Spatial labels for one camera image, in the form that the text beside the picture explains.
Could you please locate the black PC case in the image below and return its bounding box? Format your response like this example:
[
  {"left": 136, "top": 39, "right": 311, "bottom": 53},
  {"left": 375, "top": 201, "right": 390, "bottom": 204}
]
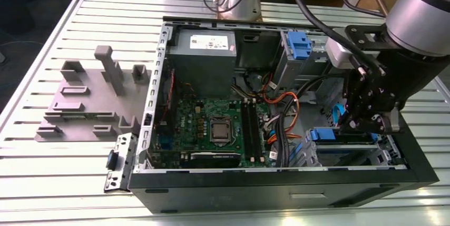
[{"left": 127, "top": 16, "right": 441, "bottom": 214}]

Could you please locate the silver rear bracket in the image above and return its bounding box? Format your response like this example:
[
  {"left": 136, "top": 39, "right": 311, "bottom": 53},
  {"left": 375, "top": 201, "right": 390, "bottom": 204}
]
[{"left": 102, "top": 132, "right": 139, "bottom": 193}]

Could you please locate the black latch with blue pad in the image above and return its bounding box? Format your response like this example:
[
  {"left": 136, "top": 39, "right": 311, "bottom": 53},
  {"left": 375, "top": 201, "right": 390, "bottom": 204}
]
[{"left": 106, "top": 150, "right": 120, "bottom": 170}]

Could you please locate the blue plastic drive latch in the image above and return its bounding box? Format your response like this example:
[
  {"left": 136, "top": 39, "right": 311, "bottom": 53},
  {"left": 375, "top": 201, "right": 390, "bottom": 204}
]
[{"left": 286, "top": 31, "right": 314, "bottom": 61}]

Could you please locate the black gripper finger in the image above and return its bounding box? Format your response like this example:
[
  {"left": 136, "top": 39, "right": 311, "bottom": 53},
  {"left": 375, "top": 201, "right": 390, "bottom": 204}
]
[
  {"left": 339, "top": 69, "right": 379, "bottom": 132},
  {"left": 365, "top": 110, "right": 402, "bottom": 135}
]

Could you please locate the metal CPU socket cover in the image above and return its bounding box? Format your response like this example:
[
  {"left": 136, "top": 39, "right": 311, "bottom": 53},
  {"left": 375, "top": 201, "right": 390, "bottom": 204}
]
[{"left": 208, "top": 116, "right": 235, "bottom": 146}]

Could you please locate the metal disk bay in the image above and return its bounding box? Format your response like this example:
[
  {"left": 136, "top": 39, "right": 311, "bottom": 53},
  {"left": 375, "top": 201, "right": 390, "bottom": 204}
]
[{"left": 303, "top": 127, "right": 402, "bottom": 168}]

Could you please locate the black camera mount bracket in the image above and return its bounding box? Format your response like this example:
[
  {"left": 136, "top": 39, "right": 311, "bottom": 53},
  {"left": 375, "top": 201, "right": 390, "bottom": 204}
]
[{"left": 343, "top": 24, "right": 387, "bottom": 53}]

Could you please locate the black graphics card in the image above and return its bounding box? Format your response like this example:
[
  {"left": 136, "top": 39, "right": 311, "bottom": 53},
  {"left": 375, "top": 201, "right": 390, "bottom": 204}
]
[{"left": 179, "top": 151, "right": 242, "bottom": 169}]

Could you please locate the silver CPU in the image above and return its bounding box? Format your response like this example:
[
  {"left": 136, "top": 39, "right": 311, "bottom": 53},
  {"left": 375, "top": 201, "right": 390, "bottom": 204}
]
[{"left": 214, "top": 123, "right": 231, "bottom": 140}]

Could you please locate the grey metal drive cage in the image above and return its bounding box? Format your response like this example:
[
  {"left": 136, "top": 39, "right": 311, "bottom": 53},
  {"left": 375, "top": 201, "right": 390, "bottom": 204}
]
[{"left": 274, "top": 30, "right": 353, "bottom": 90}]

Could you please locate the orange wire bundle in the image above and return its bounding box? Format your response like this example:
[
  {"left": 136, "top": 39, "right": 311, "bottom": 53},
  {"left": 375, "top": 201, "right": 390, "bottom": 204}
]
[{"left": 263, "top": 91, "right": 303, "bottom": 145}]

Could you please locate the green RAM stick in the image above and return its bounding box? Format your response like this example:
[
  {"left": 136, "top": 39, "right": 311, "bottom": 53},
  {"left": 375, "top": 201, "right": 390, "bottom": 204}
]
[{"left": 59, "top": 114, "right": 99, "bottom": 120}]

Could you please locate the black RAM slot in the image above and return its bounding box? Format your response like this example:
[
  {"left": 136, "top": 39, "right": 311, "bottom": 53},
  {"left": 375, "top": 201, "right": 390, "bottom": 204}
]
[
  {"left": 240, "top": 98, "right": 257, "bottom": 162},
  {"left": 250, "top": 98, "right": 267, "bottom": 162}
]

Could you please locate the green motherboard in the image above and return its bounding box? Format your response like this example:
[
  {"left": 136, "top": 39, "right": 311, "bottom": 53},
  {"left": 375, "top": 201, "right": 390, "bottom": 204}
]
[{"left": 150, "top": 98, "right": 282, "bottom": 169}]

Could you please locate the black cable bundle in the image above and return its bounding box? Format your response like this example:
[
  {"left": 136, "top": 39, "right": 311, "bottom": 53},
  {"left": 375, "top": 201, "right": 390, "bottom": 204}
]
[{"left": 274, "top": 72, "right": 353, "bottom": 168}]

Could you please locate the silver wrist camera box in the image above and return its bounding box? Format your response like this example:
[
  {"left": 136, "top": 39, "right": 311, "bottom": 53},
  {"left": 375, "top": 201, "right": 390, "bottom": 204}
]
[{"left": 325, "top": 38, "right": 357, "bottom": 68}]

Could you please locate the grey plastic parts rack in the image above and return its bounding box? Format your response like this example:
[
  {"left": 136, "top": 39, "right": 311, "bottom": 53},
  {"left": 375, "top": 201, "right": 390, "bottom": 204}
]
[{"left": 34, "top": 45, "right": 154, "bottom": 142}]

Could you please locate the thick black cable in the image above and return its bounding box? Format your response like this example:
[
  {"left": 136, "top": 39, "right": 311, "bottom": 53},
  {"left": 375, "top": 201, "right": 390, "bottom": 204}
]
[{"left": 294, "top": 0, "right": 379, "bottom": 74}]

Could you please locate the blue wire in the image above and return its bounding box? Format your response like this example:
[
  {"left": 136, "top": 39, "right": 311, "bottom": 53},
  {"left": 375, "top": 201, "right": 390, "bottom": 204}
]
[{"left": 331, "top": 103, "right": 349, "bottom": 129}]

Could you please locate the grey power supply unit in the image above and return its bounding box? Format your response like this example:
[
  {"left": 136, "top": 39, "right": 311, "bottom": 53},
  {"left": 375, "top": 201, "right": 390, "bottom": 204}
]
[{"left": 167, "top": 28, "right": 236, "bottom": 100}]

